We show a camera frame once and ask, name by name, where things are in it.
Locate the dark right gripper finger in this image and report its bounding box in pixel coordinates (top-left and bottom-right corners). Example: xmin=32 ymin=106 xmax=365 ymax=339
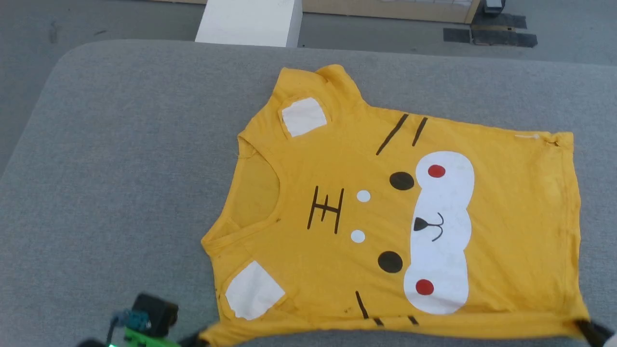
xmin=576 ymin=319 xmax=616 ymax=347

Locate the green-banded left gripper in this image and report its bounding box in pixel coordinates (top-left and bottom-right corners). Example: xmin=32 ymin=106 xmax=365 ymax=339
xmin=123 ymin=327 xmax=211 ymax=347

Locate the yellow tiger face T-shirt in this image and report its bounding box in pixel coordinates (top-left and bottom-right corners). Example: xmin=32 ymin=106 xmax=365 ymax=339
xmin=200 ymin=64 xmax=591 ymax=347

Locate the grey fabric sofa cushion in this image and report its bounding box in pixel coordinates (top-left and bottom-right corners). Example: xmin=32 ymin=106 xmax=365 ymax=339
xmin=0 ymin=40 xmax=617 ymax=347

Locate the long black floor tape strip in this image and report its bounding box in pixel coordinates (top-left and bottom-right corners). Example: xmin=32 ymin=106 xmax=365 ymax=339
xmin=471 ymin=30 xmax=538 ymax=48

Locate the white rectangular box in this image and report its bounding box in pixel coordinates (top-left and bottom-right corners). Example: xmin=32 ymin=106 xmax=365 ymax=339
xmin=195 ymin=0 xmax=303 ymax=48

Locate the wide black floor tape patch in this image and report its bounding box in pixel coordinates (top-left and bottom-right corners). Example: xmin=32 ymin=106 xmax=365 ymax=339
xmin=475 ymin=13 xmax=527 ymax=29

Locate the small black floor tape patch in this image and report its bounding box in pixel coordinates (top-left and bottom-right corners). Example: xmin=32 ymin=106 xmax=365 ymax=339
xmin=443 ymin=28 xmax=471 ymax=44

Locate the teal left camera cable connector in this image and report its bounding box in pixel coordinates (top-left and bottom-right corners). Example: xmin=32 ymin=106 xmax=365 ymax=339
xmin=111 ymin=308 xmax=151 ymax=334

